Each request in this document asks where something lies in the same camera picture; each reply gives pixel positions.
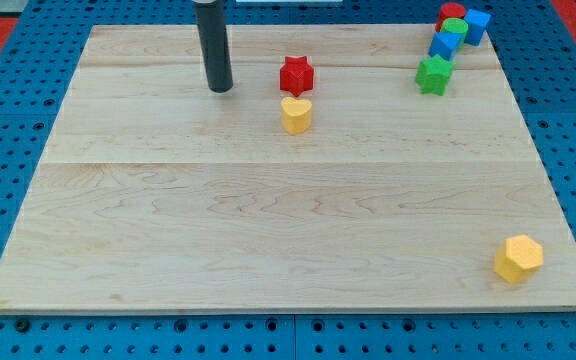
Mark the yellow heart block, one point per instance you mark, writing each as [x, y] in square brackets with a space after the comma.
[296, 115]

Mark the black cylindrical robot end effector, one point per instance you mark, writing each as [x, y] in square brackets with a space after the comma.
[212, 29]

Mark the blue cube block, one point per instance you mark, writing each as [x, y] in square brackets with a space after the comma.
[445, 45]
[477, 25]

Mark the blue cube block back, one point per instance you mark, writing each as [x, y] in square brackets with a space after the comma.
[477, 25]

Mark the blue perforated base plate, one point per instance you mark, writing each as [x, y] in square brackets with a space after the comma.
[538, 55]

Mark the red cylinder block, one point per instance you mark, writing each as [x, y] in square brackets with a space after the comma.
[449, 10]

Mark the green star block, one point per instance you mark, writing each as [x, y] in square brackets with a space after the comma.
[433, 75]

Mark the blue cube block front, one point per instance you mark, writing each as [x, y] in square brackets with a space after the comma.
[445, 45]

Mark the green cylinder block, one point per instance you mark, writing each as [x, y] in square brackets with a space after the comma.
[457, 26]

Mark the light wooden board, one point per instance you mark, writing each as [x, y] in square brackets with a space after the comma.
[156, 196]

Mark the red star block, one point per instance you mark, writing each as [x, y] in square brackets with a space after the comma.
[296, 75]

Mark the yellow hexagon block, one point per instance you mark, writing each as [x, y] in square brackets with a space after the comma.
[518, 259]

